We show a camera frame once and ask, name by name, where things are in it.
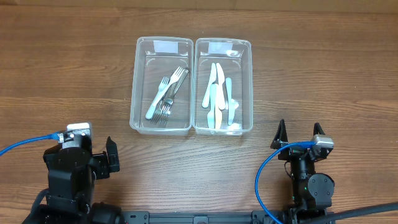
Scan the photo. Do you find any light blue plastic knife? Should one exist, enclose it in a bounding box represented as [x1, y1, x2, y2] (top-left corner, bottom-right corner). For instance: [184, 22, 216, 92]
[201, 63, 216, 108]

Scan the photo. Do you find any white plastic fork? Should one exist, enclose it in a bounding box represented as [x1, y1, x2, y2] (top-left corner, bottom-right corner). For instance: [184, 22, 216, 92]
[146, 67, 183, 119]
[152, 77, 169, 105]

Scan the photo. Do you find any yellow plastic knife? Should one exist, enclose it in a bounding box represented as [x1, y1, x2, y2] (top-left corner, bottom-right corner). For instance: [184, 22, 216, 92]
[215, 84, 222, 129]

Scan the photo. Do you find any left clear plastic container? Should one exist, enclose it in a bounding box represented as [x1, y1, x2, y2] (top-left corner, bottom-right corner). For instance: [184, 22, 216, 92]
[129, 36, 193, 135]

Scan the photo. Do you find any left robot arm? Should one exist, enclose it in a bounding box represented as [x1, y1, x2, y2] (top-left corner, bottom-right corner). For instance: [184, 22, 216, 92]
[23, 134, 126, 224]

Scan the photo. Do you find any left blue cable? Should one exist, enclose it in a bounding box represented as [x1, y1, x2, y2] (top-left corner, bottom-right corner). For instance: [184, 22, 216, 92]
[0, 132, 65, 157]

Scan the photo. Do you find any clear plastic container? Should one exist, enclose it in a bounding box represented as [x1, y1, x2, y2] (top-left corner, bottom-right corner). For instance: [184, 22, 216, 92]
[191, 37, 254, 136]
[129, 36, 193, 135]

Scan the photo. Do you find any black-handled metal fork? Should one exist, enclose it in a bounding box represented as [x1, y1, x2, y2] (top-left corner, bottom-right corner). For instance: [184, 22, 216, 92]
[151, 90, 173, 126]

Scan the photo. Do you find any black cable bottom right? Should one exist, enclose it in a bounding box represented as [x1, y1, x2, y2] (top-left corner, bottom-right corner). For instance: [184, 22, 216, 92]
[300, 202, 398, 224]

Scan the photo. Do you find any blue cable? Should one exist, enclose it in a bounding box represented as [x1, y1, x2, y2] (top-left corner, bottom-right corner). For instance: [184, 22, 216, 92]
[0, 132, 65, 157]
[254, 141, 317, 224]

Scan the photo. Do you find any pale blue plastic knife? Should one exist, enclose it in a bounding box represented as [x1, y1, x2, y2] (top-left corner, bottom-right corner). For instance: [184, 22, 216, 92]
[226, 77, 235, 126]

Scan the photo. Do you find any teal plastic knife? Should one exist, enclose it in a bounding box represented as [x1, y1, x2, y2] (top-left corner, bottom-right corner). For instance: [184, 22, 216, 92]
[207, 84, 216, 129]

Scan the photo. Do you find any right clear plastic container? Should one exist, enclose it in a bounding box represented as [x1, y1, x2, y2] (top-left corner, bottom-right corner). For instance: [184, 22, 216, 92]
[191, 37, 254, 136]

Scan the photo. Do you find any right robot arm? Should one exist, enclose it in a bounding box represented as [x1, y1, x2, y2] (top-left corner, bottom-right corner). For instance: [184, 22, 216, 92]
[271, 119, 335, 223]

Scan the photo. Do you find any right blue cable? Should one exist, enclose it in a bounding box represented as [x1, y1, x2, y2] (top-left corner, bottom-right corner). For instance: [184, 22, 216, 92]
[254, 141, 317, 224]

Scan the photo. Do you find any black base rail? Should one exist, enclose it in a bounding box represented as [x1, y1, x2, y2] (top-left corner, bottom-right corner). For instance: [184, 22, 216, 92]
[122, 210, 275, 224]

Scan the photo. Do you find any silver metal fork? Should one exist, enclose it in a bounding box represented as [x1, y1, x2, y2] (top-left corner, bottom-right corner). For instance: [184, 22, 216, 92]
[159, 68, 189, 127]

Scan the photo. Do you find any white plastic knife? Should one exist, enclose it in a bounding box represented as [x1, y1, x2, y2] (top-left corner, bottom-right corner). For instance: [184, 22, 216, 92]
[216, 63, 226, 110]

